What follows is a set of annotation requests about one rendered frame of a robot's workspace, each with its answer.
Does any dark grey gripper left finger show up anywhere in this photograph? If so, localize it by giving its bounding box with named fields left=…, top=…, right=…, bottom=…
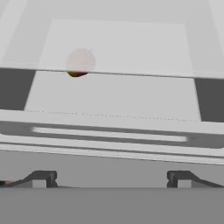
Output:
left=0, top=170, right=58, bottom=188

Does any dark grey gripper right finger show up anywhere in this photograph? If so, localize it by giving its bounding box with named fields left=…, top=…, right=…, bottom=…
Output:
left=166, top=170, right=224, bottom=188

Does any white fridge drawer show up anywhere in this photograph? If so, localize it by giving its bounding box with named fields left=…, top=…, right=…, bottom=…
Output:
left=0, top=67, right=224, bottom=166

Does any translucent fridge shelf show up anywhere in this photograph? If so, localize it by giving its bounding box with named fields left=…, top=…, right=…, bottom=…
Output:
left=0, top=0, right=224, bottom=80

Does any red round fruit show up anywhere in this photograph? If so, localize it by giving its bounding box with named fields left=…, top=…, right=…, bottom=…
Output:
left=66, top=47, right=96, bottom=78

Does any white drawer handle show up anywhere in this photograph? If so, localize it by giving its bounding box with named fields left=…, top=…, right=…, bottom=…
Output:
left=31, top=126, right=188, bottom=144

